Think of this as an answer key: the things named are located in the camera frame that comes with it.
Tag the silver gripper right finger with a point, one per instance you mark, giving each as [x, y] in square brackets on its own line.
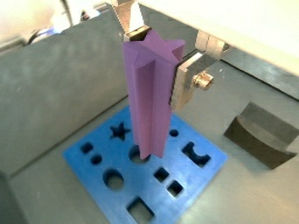
[193, 70]

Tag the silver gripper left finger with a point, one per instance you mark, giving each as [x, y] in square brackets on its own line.
[130, 19]

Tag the purple star-shaped peg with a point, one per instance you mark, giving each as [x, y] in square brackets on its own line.
[150, 61]

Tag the black curved block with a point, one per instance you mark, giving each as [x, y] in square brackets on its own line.
[264, 135]

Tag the blue shape sorter board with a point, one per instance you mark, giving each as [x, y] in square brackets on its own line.
[143, 191]

